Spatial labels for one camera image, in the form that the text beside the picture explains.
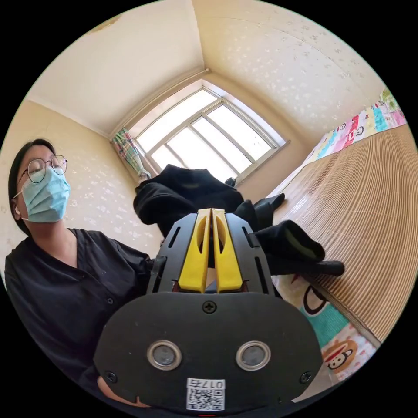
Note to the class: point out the plaid curtain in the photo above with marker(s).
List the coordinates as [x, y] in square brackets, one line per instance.
[130, 153]

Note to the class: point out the window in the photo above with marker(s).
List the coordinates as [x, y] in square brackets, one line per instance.
[209, 137]

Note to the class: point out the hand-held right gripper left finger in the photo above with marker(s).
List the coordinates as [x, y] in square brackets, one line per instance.
[194, 261]

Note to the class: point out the person's body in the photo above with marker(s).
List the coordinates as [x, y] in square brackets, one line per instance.
[65, 277]

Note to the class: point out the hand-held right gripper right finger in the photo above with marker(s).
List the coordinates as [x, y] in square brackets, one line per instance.
[226, 261]

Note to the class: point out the black long sleeve shirt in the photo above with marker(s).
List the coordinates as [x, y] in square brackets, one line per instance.
[183, 196]

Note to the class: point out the person's right hand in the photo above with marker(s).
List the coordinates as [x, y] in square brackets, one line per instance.
[114, 393]

